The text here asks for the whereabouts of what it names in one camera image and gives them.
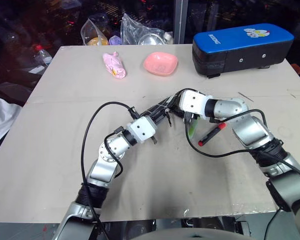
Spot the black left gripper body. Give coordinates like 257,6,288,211
149,113,167,138

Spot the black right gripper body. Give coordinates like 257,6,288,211
170,99,201,121

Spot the green highlighter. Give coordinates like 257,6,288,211
186,117,200,139

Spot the red and black marker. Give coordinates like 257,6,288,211
197,122,227,147

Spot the pink plastic bowl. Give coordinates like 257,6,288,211
142,51,179,77

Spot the pink plush toy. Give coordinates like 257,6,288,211
101,51,127,81

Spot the small white bottle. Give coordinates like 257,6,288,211
163,31,175,46

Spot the shiny metal bowl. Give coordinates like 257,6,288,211
137,32,165,47

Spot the blue and black boxing pad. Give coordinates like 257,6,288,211
191,23,296,79

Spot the purple plastic item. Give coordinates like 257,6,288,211
109,34,122,46

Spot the clear plastic bag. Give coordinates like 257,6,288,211
120,12,166,47
80,16,110,47

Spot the yellow round item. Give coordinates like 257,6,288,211
86,36,109,47

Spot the white paper label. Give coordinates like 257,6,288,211
29,65,45,75

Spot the clear bottle with red cap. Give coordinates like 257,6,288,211
33,44,53,67

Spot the white cloth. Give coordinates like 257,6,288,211
0,95,23,151

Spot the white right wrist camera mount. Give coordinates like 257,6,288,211
178,89,214,119

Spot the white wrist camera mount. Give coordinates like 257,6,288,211
128,116,158,145
178,89,214,119

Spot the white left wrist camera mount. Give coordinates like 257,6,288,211
128,116,158,145

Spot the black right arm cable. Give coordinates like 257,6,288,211
184,109,300,183

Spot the short black left arm cable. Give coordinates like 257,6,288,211
103,126,128,179

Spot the long black left arm cable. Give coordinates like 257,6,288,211
80,100,141,240

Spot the grey metal post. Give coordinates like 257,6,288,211
173,0,189,45

